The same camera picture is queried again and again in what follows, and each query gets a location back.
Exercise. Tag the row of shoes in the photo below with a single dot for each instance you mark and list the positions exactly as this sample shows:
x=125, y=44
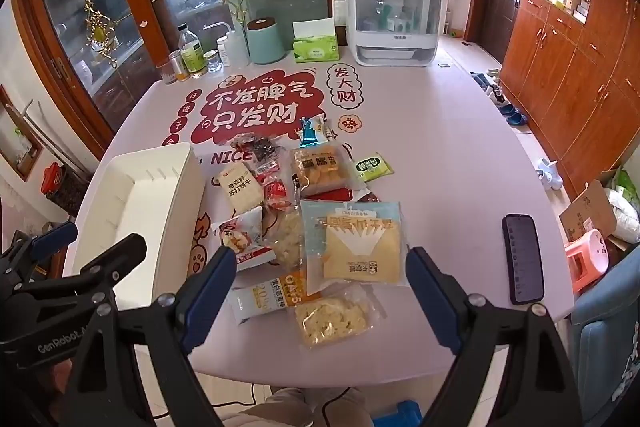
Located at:
x=500, y=97

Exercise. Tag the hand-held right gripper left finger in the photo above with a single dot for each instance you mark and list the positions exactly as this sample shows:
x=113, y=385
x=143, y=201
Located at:
x=210, y=299

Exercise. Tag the dark red black snack packet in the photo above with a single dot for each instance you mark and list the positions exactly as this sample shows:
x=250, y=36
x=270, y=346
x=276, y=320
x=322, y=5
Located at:
x=260, y=150

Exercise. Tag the small red candy packet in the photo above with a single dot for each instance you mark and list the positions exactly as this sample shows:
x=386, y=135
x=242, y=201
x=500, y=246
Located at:
x=277, y=197
x=267, y=169

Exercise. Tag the yellow biscuit ball packet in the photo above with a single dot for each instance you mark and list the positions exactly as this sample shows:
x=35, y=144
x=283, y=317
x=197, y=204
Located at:
x=320, y=169

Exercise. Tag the red lid storage jar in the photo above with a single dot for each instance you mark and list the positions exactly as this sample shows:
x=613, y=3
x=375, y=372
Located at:
x=55, y=181

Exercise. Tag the red brown snack packet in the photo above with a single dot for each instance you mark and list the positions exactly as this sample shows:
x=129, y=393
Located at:
x=345, y=194

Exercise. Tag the white plastic bags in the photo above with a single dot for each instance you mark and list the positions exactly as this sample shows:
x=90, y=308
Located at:
x=625, y=212

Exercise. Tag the gold ornament yellow centre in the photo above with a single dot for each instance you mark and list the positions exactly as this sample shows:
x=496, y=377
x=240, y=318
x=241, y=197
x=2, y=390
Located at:
x=98, y=33

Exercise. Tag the green label clear bottle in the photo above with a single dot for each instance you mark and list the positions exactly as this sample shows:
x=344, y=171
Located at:
x=192, y=54

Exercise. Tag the white countertop sterilizer cabinet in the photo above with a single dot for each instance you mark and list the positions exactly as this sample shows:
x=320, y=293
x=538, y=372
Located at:
x=395, y=37

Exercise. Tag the small glass jar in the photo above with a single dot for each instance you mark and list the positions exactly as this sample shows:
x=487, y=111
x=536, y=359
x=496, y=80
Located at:
x=212, y=62

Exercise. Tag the white plastic storage bin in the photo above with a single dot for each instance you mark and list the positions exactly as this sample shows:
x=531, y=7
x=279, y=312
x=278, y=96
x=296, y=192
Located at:
x=150, y=202

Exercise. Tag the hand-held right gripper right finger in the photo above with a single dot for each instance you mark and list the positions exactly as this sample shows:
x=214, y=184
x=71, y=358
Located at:
x=430, y=302

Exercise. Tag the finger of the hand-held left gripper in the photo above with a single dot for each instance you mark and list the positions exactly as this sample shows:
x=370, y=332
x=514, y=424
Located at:
x=117, y=257
x=55, y=233

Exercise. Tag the white toddler shoe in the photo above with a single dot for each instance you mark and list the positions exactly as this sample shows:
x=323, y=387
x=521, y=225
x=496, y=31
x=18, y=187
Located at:
x=543, y=167
x=554, y=181

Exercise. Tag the pink plastic stool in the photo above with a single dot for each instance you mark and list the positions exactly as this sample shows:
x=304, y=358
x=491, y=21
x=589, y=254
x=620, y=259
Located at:
x=587, y=257

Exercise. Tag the white pill bottle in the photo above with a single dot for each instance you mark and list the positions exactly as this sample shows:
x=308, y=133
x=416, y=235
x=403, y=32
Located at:
x=223, y=52

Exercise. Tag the wooden wall cabinet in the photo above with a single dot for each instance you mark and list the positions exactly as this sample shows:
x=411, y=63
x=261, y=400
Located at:
x=565, y=72

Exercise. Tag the white soda cracker packet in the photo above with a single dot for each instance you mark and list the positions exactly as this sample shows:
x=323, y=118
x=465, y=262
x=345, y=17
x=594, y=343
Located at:
x=240, y=188

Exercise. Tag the small blue snack packet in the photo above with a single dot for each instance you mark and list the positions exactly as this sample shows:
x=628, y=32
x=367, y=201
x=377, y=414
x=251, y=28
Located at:
x=311, y=131

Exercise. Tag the white squeeze bottle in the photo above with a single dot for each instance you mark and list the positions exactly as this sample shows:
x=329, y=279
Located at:
x=237, y=47

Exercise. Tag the cardboard box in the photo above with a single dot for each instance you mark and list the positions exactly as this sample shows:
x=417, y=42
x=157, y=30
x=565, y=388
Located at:
x=592, y=207

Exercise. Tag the clear floss cake packet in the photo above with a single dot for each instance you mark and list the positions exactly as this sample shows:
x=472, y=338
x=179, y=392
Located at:
x=240, y=234

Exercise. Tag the clear white flake packet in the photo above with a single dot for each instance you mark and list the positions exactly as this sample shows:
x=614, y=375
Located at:
x=289, y=239

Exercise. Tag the clear crumbly cake packet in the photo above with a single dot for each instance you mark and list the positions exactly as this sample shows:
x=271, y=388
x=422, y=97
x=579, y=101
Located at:
x=332, y=319

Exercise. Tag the white orange oat bar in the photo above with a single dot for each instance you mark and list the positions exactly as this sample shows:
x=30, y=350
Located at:
x=265, y=297

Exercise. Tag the wooden framed picture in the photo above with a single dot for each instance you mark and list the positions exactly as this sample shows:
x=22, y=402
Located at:
x=22, y=147

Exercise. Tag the green tissue box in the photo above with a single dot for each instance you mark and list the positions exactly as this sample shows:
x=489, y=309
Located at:
x=316, y=49

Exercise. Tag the large pale blue cracker packet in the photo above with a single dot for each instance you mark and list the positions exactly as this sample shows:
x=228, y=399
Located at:
x=360, y=247

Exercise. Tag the wooden framed glass door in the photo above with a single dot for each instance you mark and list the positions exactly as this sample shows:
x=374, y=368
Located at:
x=65, y=7

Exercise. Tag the black smartphone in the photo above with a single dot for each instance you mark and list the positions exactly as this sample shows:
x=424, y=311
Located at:
x=522, y=259

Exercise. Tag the teal canister brown lid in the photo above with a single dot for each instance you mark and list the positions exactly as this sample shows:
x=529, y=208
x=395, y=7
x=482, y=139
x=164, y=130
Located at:
x=265, y=42

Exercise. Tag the person's beige trousers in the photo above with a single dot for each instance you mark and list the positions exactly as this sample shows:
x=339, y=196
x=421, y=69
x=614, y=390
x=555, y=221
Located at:
x=285, y=407

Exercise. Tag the small beige snack packet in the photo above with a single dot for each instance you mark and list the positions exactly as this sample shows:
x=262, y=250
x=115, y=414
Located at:
x=329, y=132

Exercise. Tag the small green snack packet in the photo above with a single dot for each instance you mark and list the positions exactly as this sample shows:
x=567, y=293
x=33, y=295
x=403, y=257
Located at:
x=372, y=167

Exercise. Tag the drinking glass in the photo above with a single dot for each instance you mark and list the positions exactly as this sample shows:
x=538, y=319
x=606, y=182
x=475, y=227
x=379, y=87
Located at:
x=168, y=74

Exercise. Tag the blue chair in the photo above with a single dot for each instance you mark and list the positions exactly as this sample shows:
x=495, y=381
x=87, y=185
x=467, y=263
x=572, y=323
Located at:
x=610, y=347

